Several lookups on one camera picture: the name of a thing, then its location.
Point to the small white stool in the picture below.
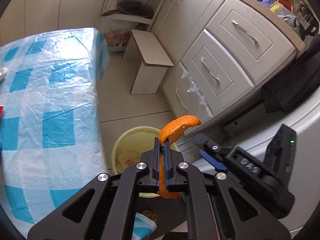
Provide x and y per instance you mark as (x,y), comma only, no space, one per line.
(150,50)

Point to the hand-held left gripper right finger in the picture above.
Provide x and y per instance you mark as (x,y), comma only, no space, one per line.
(167,171)

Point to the yellow packet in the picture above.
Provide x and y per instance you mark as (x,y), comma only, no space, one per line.
(276,6)

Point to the white appliance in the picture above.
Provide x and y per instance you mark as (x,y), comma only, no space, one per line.
(305,130)

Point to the white cabinet door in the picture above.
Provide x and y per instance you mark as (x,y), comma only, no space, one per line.
(190,17)

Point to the pale yellow trash bin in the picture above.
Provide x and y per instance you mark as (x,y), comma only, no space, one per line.
(132,140)

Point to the cream tall cabinet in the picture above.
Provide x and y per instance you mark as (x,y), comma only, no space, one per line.
(50,2)

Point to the white cabinet drawer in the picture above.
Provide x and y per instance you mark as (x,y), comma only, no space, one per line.
(272,57)
(230,90)
(172,80)

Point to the bags on shelf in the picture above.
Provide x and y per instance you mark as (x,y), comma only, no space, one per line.
(117,35)

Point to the red box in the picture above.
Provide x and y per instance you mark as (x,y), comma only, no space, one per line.
(285,2)

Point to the orange peel strip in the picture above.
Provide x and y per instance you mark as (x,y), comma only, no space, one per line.
(175,127)

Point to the blue packet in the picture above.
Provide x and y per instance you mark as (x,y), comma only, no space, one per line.
(262,0)

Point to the clear plastic bag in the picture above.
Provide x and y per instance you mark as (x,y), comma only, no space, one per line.
(195,87)

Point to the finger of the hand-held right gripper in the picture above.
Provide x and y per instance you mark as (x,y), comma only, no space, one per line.
(211,158)

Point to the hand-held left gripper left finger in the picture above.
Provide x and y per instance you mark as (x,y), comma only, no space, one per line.
(158,166)

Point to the blue checked plastic tablecloth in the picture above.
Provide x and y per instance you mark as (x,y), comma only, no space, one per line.
(50,100)

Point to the black frying pan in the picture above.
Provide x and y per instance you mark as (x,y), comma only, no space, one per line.
(135,8)

